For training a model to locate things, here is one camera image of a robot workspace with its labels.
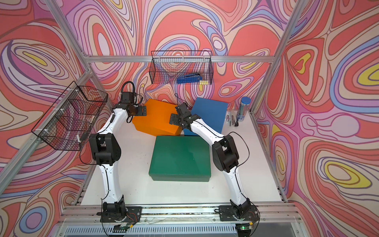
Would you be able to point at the blue stapler in basket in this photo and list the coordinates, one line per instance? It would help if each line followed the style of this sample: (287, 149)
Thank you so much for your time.
(189, 78)

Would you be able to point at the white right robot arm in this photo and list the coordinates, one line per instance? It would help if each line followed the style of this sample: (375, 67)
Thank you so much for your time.
(224, 154)

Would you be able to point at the orange shoebox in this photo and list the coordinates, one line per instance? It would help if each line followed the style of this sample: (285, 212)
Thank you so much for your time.
(156, 122)

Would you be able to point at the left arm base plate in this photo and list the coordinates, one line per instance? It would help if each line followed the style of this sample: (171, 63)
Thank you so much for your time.
(128, 214)

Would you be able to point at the green shoebox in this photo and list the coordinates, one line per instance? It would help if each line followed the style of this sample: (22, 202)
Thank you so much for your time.
(180, 159)

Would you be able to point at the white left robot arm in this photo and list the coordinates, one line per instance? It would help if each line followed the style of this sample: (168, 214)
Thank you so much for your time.
(106, 152)

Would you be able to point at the blue shoebox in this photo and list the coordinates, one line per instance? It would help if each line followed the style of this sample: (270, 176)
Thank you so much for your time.
(212, 112)

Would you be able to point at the beige black stapler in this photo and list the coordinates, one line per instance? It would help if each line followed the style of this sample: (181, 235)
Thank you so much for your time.
(235, 121)

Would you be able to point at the aluminium front rail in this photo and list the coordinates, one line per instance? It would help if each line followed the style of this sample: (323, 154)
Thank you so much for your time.
(271, 219)

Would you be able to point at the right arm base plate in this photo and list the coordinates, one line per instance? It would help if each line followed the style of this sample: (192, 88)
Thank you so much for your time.
(232, 213)

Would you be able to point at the black wire basket wall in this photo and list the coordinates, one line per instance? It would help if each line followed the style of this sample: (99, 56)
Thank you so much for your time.
(167, 65)
(70, 122)

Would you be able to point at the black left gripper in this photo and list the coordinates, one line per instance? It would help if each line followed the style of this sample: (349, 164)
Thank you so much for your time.
(139, 113)

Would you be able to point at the black wire basket back wall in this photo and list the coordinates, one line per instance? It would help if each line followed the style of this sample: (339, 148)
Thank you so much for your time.
(167, 65)

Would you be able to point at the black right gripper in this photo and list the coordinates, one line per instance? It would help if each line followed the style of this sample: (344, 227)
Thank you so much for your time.
(176, 117)

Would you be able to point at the black wire basket left wall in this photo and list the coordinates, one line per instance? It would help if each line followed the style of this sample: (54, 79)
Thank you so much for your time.
(70, 122)

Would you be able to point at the clear pencil tube blue cap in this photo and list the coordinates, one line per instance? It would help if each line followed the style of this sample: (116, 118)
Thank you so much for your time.
(244, 106)

